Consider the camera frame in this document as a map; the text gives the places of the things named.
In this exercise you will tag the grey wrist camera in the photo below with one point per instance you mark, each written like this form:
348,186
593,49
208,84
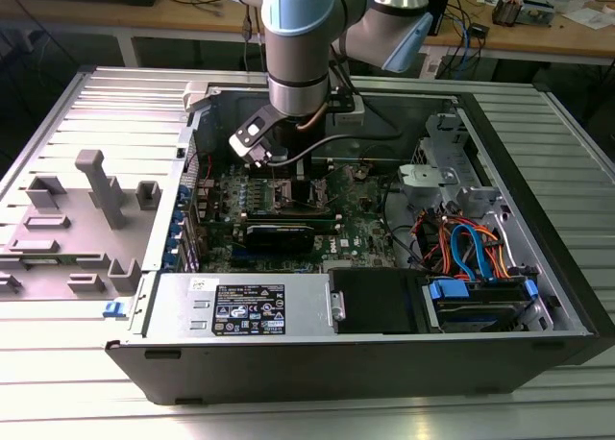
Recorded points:
350,118

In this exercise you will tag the white paper sheet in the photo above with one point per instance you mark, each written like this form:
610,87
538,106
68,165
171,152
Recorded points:
588,17

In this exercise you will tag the wooden desk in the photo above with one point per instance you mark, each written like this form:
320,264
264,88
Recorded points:
144,18

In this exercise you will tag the black upright device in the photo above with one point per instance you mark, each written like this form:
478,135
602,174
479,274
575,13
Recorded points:
441,7

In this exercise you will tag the grey parts rack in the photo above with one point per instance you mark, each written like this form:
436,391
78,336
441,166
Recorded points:
72,248

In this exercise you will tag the black rating label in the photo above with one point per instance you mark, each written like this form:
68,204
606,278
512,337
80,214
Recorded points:
250,310

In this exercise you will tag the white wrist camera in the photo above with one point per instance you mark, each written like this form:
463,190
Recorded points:
247,139

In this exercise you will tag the small white sticker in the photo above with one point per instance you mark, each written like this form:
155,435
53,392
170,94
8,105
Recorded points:
204,284

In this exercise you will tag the brown metal heatsink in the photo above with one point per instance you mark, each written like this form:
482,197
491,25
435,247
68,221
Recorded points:
508,10

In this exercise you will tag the green RAM stick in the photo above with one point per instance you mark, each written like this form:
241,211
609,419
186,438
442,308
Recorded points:
288,223

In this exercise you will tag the hard disk in blue carrier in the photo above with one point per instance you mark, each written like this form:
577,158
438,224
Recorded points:
466,315

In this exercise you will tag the grey plastic fan holder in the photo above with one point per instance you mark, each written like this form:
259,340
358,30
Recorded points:
423,178

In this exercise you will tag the blue plastic latch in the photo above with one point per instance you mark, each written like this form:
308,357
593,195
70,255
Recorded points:
114,310

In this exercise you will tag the small black adapter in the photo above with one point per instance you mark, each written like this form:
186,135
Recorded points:
479,31

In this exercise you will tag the silver power supply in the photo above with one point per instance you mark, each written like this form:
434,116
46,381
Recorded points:
173,310

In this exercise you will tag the black RAM slot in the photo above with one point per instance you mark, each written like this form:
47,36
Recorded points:
259,173
321,162

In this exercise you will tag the CPU socket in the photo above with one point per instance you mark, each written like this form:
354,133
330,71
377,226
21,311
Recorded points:
283,190

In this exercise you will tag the blue card retainer clip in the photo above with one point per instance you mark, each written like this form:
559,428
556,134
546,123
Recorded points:
169,264
174,247
179,223
184,196

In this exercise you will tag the green motherboard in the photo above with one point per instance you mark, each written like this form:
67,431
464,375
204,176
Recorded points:
355,238

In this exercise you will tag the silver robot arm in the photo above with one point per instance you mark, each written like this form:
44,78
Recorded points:
298,51

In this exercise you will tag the coin cell battery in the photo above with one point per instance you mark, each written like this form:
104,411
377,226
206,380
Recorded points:
364,172

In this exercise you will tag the black PC case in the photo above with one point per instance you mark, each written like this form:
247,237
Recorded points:
336,368

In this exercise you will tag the black graphics card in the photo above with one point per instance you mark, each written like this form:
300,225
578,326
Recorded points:
281,240

